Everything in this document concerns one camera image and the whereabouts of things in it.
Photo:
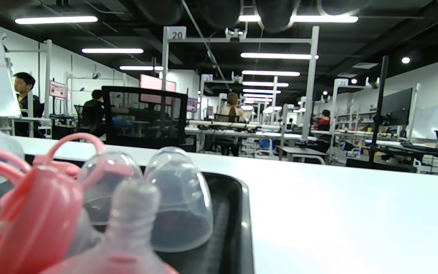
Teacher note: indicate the person's right hand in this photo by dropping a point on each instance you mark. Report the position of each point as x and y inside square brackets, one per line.
[203, 15]

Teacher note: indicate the clear dome cap component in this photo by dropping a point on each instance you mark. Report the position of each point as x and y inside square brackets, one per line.
[105, 179]
[181, 198]

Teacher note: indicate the pink monitor screen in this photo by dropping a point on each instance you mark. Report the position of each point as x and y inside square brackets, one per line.
[158, 85]

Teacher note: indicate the white workbench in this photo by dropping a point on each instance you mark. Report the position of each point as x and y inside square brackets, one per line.
[242, 134]

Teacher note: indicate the row of ceiling light bars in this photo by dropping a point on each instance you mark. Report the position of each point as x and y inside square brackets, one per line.
[55, 19]

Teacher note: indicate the brown top side table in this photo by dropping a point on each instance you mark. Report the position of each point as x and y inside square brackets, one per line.
[299, 150]

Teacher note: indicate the black pole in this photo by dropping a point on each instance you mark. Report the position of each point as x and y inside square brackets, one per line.
[381, 76]

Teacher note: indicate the black monitor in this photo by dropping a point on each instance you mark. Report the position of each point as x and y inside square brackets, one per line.
[397, 106]

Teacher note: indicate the black plastic tray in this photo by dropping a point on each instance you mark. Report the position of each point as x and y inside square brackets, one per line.
[228, 228]

